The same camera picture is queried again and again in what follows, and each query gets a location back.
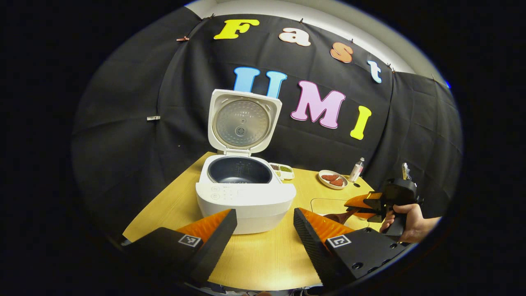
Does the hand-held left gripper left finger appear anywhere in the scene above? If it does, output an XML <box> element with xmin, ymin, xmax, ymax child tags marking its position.
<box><xmin>123</xmin><ymin>208</ymin><xmax>238</xmax><ymax>284</ymax></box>

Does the small clear bottle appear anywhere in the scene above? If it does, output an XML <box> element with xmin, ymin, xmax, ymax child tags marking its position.
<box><xmin>349</xmin><ymin>157</ymin><xmax>365</xmax><ymax>183</ymax></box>

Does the wooden spoon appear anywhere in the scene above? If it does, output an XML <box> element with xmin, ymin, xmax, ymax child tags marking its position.
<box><xmin>323</xmin><ymin>208</ymin><xmax>362</xmax><ymax>225</ymax></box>

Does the white rice cooker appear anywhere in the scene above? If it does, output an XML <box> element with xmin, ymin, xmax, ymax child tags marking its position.
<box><xmin>196</xmin><ymin>89</ymin><xmax>297</xmax><ymax>235</ymax></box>

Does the black backdrop cloth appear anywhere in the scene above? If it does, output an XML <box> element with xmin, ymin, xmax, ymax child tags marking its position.
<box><xmin>72</xmin><ymin>6</ymin><xmax>463</xmax><ymax>243</ymax></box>

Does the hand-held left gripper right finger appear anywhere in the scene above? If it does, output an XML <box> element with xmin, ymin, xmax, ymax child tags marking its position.
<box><xmin>293</xmin><ymin>208</ymin><xmax>409</xmax><ymax>289</ymax></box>

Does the white round plate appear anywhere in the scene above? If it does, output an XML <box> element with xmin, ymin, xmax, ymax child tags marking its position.
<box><xmin>318</xmin><ymin>170</ymin><xmax>349</xmax><ymax>190</ymax></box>

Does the white divided grain dish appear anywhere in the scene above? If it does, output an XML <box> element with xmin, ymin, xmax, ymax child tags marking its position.
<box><xmin>269</xmin><ymin>162</ymin><xmax>295</xmax><ymax>180</ymax></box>

